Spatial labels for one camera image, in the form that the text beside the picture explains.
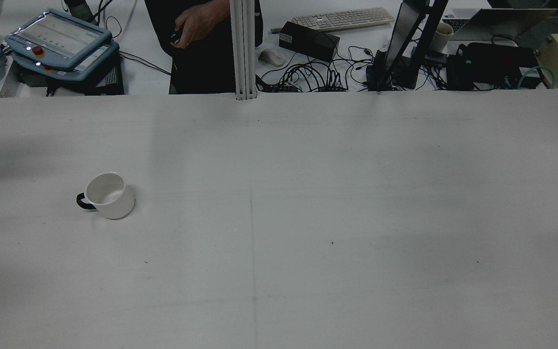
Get blue teach pendant underneath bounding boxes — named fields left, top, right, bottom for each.
left=42, top=41, right=120, bottom=81

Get aluminium profile post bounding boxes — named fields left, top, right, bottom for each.
left=230, top=0, right=258, bottom=101

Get white computer mouse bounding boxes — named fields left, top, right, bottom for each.
left=259, top=48, right=286, bottom=67

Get person in black clothes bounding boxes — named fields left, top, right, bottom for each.
left=144, top=0, right=264, bottom=95

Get black bag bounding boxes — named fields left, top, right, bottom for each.
left=447, top=42, right=544, bottom=91

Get silver laptop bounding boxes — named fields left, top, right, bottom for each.
left=444, top=8, right=558, bottom=41

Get black tangled cables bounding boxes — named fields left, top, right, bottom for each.
left=256, top=45, right=381, bottom=93

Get white computer keyboard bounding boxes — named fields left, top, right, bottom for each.
left=292, top=7, right=395, bottom=32

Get black electronics box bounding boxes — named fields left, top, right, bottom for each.
left=15, top=52, right=125, bottom=96

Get white paper cup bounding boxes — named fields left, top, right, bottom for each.
left=429, top=22, right=454, bottom=54

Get black computer monitor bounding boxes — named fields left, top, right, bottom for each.
left=366, top=0, right=449, bottom=92

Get teal cable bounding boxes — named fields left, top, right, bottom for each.
left=517, top=65, right=557, bottom=90

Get black rectangular box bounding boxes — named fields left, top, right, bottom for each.
left=279, top=21, right=341, bottom=63

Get white mug with black handle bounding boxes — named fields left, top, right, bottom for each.
left=76, top=172, right=136, bottom=220

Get person's bare hand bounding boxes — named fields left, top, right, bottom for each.
left=171, top=5, right=232, bottom=49

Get blue teach pendant with screen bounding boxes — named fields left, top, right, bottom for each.
left=5, top=8, right=113, bottom=72

